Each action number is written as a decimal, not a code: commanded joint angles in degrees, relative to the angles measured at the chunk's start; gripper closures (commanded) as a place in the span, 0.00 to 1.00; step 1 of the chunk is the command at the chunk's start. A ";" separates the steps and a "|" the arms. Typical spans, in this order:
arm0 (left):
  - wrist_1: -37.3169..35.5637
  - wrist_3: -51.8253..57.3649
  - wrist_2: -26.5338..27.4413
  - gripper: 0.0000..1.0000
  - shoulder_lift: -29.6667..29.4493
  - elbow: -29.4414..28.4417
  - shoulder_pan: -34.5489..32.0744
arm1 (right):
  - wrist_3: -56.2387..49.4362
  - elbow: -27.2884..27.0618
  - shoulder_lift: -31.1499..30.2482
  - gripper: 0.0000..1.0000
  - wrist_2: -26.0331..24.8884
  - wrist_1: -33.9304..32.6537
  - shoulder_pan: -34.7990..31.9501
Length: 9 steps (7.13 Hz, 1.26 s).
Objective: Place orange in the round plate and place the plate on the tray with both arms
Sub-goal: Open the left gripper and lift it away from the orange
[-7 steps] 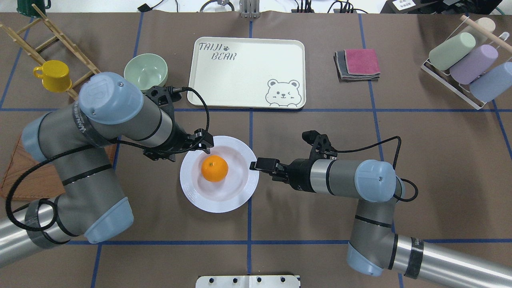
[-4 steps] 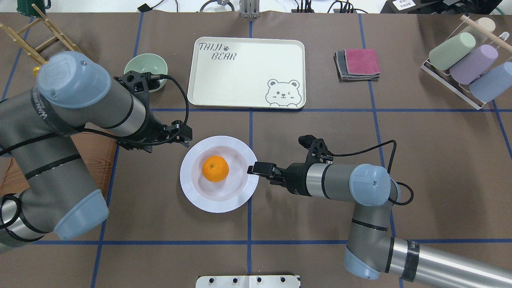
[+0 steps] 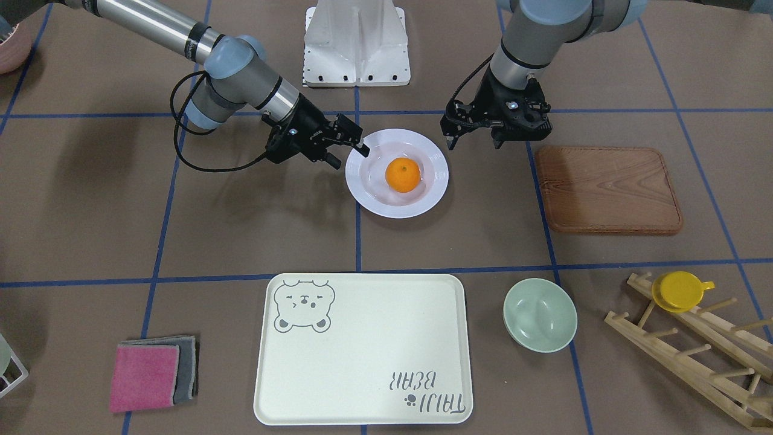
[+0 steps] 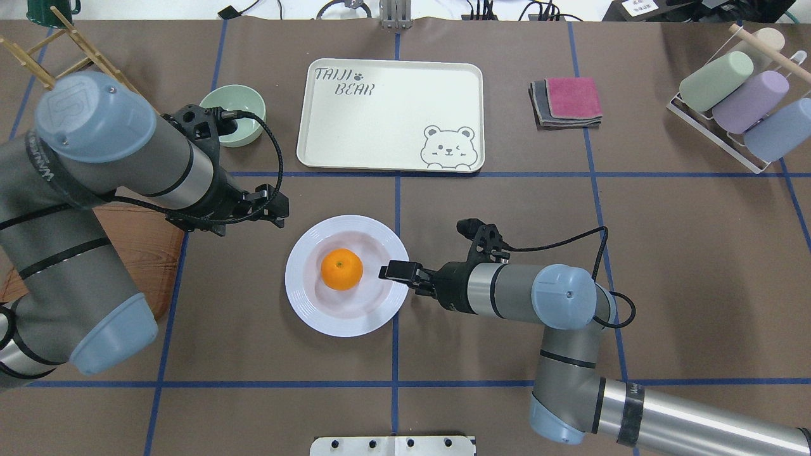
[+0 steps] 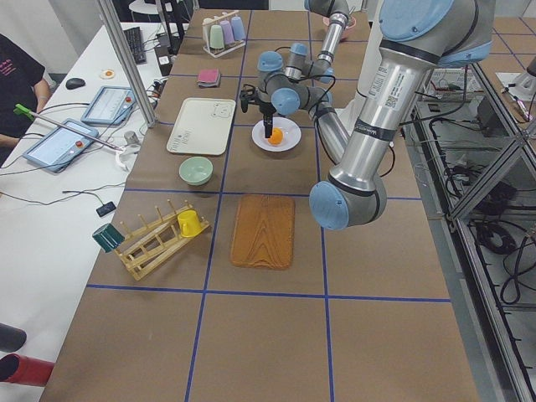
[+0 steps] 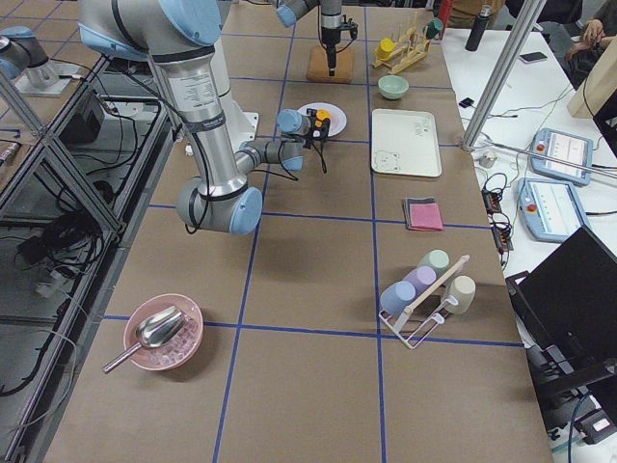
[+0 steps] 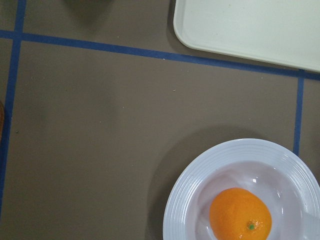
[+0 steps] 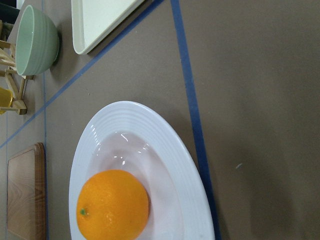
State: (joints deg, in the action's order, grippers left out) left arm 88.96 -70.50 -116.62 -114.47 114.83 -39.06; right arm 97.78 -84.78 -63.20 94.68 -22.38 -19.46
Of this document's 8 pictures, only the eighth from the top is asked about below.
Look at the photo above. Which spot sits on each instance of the orange fruit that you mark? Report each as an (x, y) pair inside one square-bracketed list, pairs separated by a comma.
[(112, 205)]

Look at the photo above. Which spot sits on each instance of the cream bear tray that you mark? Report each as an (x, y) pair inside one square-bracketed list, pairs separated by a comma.
[(93, 20)]

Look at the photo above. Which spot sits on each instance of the white ridged plate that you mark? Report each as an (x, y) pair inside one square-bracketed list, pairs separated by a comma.
[(132, 137)]

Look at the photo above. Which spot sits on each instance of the green ceramic bowl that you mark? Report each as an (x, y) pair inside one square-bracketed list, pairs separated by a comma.
[(37, 43)]

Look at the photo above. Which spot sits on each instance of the wooden dish rack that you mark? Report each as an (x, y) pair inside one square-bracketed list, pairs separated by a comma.
[(8, 70)]

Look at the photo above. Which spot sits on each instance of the yellow mug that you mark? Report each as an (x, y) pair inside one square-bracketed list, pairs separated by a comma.
[(6, 97)]

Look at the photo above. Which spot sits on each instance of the wooden cutting board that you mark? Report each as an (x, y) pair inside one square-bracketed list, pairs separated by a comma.
[(26, 194)]

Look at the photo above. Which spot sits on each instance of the dark green mug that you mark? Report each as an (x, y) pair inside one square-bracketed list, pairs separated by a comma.
[(9, 11)]

